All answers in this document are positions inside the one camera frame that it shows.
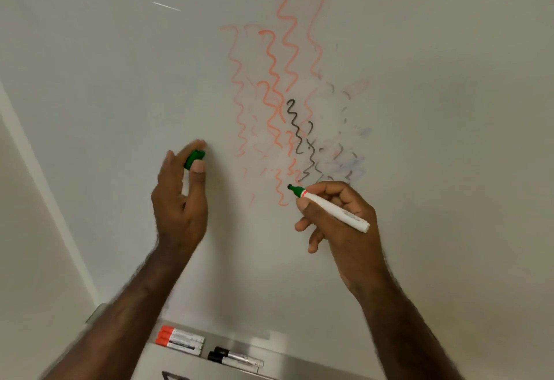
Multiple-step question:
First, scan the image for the person's right hand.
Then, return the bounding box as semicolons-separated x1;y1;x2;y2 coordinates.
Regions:
294;181;387;295

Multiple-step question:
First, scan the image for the green whiteboard marker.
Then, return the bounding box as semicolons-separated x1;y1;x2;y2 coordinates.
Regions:
287;184;371;234

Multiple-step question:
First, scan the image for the metal marker tray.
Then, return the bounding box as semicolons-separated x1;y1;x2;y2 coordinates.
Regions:
85;304;386;380

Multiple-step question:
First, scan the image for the white whiteboard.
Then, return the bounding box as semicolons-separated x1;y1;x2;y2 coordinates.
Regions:
0;0;554;380

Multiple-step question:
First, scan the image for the green marker cap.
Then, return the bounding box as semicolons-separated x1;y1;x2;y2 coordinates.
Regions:
184;149;207;172

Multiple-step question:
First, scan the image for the red whiteboard marker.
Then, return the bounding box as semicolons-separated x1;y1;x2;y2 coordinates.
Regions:
155;337;203;357
160;325;205;344
158;331;204;351

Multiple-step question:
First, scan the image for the person's right forearm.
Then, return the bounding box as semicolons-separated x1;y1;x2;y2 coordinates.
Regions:
354;271;466;380

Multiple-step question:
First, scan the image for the person's left forearm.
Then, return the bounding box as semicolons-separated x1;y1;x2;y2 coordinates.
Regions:
43;245;191;380

